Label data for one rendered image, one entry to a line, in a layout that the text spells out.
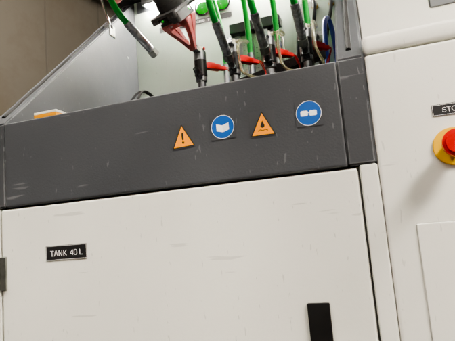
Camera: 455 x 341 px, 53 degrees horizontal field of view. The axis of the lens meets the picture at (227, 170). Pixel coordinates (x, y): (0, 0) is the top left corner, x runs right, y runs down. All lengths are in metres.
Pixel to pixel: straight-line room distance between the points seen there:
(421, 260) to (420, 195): 0.09
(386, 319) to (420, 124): 0.27
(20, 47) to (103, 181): 2.10
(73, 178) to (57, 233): 0.10
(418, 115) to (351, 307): 0.28
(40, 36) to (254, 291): 2.46
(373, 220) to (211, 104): 0.31
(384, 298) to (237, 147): 0.30
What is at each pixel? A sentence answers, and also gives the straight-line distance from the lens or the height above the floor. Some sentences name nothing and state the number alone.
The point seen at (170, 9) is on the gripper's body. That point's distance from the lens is 1.01.
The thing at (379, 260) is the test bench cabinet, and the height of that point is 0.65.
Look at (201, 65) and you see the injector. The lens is 1.06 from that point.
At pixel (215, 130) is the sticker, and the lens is 0.73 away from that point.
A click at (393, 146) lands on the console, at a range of 0.69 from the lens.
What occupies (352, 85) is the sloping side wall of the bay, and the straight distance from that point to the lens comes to 0.71.
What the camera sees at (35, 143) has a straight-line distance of 0.92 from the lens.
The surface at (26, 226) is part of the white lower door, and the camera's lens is 0.91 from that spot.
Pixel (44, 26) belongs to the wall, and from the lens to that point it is 3.01.
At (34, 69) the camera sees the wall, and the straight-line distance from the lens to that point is 2.86.
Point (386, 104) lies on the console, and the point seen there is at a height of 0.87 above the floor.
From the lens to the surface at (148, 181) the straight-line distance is 0.77.
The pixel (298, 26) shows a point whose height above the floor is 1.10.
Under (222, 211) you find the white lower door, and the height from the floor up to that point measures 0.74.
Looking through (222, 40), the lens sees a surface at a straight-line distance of 0.98.
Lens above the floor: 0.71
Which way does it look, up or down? 8 degrees up
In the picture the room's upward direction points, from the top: 5 degrees counter-clockwise
